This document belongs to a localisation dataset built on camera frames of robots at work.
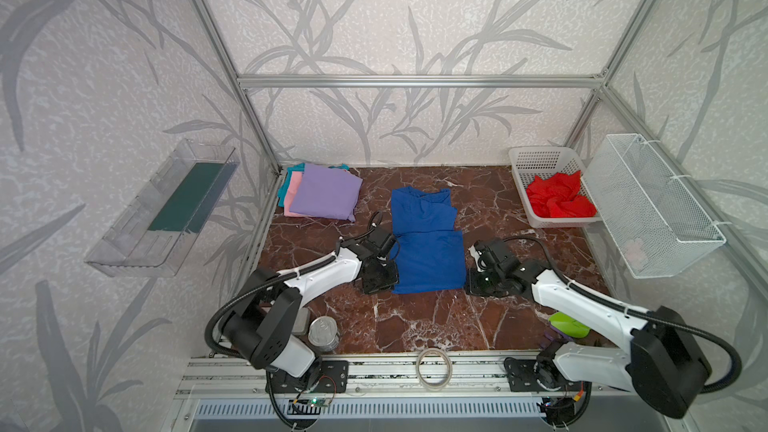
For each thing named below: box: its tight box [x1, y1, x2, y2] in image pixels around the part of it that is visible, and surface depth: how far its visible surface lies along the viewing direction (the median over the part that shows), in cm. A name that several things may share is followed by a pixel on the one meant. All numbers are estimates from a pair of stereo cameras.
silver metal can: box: [308, 316, 340, 353], surface depth 77 cm
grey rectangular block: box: [291, 307, 311, 335], surface depth 81 cm
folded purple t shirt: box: [290, 163, 363, 222], surface depth 109 cm
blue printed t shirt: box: [391, 186, 467, 295], surface depth 98 cm
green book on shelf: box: [148, 162, 237, 234], surface depth 69 cm
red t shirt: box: [526, 170, 598, 218], surface depth 107 cm
